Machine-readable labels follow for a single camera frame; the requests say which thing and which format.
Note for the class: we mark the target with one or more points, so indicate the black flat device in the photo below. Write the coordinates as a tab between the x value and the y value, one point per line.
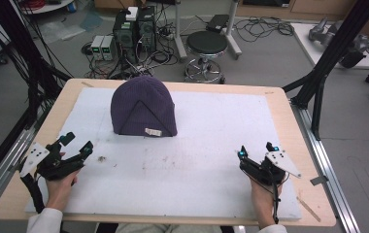
218	22

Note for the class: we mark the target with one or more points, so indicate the light wooden cabinets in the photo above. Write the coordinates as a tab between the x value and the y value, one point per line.
308	5

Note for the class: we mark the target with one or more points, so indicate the person's right hand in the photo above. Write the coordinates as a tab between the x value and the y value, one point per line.
263	200

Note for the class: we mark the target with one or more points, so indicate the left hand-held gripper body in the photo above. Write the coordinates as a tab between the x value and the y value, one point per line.
51	165

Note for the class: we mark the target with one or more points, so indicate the white foam mat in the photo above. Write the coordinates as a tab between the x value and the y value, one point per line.
205	145

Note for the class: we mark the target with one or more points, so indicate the black computer tower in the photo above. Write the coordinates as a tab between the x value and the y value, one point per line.
147	30
125	35

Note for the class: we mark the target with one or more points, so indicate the person's left hand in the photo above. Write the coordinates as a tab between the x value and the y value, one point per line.
59	191

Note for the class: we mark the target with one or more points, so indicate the purple knit hat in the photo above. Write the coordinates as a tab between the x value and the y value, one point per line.
140	90

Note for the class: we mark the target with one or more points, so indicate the flat white platform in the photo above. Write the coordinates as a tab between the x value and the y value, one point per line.
305	45

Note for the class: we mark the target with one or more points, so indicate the white paper hat label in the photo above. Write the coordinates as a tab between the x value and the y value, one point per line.
153	132

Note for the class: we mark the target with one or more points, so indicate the thin wooden stick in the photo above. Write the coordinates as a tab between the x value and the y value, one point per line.
308	209

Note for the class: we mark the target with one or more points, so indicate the aluminium rail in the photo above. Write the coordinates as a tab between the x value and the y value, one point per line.
328	171
4	161

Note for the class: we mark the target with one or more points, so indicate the black frame stand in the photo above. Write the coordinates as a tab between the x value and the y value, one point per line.
331	51
14	39

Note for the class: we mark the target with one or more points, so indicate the round white platform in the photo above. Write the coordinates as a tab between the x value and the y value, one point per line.
46	7

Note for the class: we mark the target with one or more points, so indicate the grey tape piece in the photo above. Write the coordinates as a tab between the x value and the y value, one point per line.
318	180

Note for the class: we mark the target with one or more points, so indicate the clear plastic sheet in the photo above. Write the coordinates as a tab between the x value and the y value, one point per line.
66	30

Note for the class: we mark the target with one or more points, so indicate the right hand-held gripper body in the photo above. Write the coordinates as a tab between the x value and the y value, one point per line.
266	170

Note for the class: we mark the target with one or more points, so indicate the black round stool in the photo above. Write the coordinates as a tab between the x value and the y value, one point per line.
207	42

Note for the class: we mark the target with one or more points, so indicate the white power supply box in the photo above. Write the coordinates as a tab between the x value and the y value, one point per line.
96	47
108	48

